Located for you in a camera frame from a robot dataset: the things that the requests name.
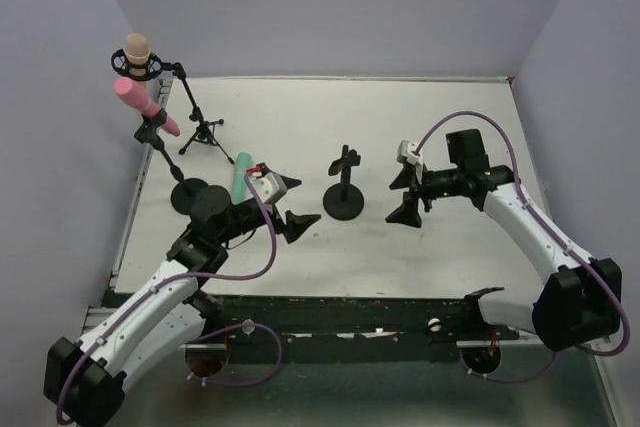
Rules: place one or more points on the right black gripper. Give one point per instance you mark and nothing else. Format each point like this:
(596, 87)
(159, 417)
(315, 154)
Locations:
(417, 188)

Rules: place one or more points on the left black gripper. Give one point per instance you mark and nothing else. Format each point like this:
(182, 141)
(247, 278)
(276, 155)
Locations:
(279, 208)

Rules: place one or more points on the black round-base stand front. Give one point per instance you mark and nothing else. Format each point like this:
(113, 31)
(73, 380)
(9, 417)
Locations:
(344, 201)

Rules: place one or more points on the green microphone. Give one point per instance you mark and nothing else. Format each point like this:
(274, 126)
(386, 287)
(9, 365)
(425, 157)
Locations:
(239, 190)

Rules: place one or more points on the black round-base clip stand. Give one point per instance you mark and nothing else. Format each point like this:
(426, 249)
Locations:
(184, 193)

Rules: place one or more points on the black tripod shock-mount stand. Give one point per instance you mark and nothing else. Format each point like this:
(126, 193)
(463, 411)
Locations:
(152, 68)

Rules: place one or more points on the pink microphone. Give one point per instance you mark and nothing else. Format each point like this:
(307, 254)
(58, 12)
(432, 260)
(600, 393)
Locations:
(134, 95)

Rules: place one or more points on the beige microphone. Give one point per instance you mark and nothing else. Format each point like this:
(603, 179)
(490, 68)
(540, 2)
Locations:
(137, 53)

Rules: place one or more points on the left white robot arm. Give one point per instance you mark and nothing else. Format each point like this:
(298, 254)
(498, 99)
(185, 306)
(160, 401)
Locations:
(194, 258)

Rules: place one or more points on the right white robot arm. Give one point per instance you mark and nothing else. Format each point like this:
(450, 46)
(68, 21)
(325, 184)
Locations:
(576, 303)

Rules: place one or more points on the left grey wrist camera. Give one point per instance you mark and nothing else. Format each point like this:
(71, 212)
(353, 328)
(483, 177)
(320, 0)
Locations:
(270, 187)

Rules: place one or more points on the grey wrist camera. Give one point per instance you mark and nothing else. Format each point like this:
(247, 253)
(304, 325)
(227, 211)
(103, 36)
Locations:
(408, 153)
(270, 187)

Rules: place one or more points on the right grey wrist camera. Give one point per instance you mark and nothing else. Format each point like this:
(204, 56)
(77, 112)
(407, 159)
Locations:
(408, 153)

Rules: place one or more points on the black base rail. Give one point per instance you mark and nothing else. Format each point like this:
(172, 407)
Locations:
(253, 330)

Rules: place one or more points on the aluminium frame profile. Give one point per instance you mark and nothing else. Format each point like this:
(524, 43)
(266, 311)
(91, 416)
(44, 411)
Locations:
(85, 379)

